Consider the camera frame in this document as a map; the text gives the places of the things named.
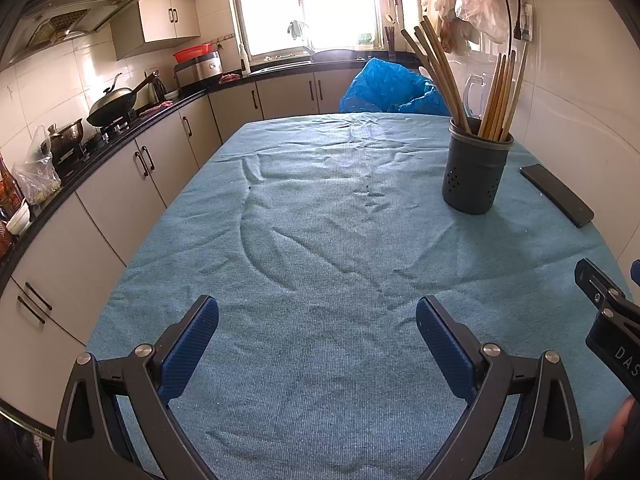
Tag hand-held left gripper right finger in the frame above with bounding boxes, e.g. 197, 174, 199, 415
415, 295, 586, 480

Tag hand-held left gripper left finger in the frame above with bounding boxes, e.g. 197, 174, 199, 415
52, 295, 221, 480

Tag dark grey perforated utensil holder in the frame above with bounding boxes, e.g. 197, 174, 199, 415
441, 117, 515, 216

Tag group of wooden chopsticks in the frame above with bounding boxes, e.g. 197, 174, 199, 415
400, 16, 531, 142

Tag person's right hand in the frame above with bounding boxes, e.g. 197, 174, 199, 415
585, 395, 640, 480

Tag black smartphone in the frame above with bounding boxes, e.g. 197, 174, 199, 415
519, 162, 596, 228

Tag beige base cabinets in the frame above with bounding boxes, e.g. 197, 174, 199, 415
0, 62, 371, 431

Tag blue tablecloth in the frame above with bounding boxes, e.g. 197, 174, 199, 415
85, 111, 632, 480

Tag white bowl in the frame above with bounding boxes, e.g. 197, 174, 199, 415
6, 206, 32, 236

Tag clear glass mug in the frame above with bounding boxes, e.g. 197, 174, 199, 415
462, 72, 493, 121

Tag gas stove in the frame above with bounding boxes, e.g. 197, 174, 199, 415
55, 115, 146, 166

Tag clear plastic food bag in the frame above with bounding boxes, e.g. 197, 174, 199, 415
11, 125, 62, 206

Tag brown glass bottle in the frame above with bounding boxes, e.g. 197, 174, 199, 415
0, 152, 26, 218

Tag steel cooking pot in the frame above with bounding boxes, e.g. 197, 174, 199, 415
41, 119, 85, 161

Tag black wok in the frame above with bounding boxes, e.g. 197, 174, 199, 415
86, 71, 160, 128

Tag steel wok lid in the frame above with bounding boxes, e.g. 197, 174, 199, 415
89, 72, 137, 113

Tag blue plastic bag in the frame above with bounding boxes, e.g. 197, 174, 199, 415
339, 57, 451, 118

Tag white power strip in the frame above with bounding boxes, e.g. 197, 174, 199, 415
517, 2, 535, 42

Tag silver rice cooker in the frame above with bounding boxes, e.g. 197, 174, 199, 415
173, 51, 223, 88

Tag black kitchen countertop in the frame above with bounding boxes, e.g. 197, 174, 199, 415
0, 55, 421, 281

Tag red plastic basin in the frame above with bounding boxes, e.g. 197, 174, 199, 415
172, 44, 213, 63

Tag clear hanging plastic bag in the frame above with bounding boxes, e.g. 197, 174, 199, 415
455, 0, 511, 45

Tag beige hanging plastic bag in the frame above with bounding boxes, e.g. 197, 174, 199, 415
432, 0, 466, 53

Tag beige upper cabinets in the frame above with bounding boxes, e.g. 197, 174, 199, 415
30, 0, 203, 61

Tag range hood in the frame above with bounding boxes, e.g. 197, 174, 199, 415
0, 0, 150, 73

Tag kitchen window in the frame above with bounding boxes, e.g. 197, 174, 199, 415
227, 0, 383, 58

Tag black power cable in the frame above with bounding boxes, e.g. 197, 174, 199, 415
502, 0, 523, 56

